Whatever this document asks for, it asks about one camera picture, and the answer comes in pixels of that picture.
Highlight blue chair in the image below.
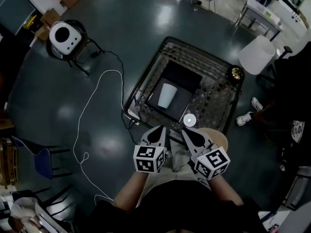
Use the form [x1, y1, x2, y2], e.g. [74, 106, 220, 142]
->
[11, 135, 71, 181]

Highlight white metal-frame table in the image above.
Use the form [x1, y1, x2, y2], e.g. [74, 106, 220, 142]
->
[234, 0, 284, 41]

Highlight pale plastic cup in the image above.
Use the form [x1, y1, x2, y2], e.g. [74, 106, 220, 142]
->
[157, 83, 178, 110]

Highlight patterned round seat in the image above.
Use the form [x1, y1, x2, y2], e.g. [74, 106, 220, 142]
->
[290, 119, 306, 143]

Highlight small yellow object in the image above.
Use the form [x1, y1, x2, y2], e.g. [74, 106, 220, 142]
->
[24, 14, 38, 30]

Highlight black office chair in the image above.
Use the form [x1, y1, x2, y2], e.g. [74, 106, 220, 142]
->
[257, 41, 311, 102]

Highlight white cable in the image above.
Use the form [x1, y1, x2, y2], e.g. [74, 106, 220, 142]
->
[72, 69, 125, 201]

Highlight person's left forearm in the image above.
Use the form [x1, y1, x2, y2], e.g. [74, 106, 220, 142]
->
[112, 171, 149, 214]

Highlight round beige stool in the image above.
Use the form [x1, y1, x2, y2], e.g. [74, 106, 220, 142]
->
[198, 127, 229, 160]

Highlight glass entrance door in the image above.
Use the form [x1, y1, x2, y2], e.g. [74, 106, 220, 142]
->
[0, 0, 37, 36]

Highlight person's right forearm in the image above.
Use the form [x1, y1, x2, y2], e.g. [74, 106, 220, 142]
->
[208, 177, 244, 207]

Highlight folded cardboard box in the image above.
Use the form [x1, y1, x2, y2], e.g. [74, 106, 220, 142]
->
[35, 8, 62, 42]

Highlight patterned glass-top side table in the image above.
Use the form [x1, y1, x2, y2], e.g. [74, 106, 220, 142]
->
[123, 36, 244, 140]

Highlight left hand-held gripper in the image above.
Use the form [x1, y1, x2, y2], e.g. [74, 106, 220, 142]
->
[133, 125, 169, 173]

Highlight white power strip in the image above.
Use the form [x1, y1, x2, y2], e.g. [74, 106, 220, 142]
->
[124, 109, 141, 126]

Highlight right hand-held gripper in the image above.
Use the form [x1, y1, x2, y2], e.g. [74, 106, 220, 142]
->
[181, 127, 231, 181]

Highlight black metal chair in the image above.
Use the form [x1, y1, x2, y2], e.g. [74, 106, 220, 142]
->
[45, 19, 105, 77]

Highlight white rounded appliance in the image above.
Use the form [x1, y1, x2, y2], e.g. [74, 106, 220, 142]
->
[48, 21, 82, 56]

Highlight small white round disc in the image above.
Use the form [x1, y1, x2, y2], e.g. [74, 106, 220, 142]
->
[183, 114, 197, 128]

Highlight person's black shirt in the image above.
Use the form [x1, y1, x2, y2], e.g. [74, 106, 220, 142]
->
[89, 180, 268, 233]

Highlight wooden pallet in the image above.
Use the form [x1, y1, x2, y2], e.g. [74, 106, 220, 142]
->
[0, 136, 19, 189]

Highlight black frame chair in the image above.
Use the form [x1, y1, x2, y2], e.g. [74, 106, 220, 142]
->
[31, 184, 79, 228]

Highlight person's beige shorts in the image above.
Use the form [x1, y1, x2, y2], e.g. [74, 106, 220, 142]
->
[140, 139, 212, 197]

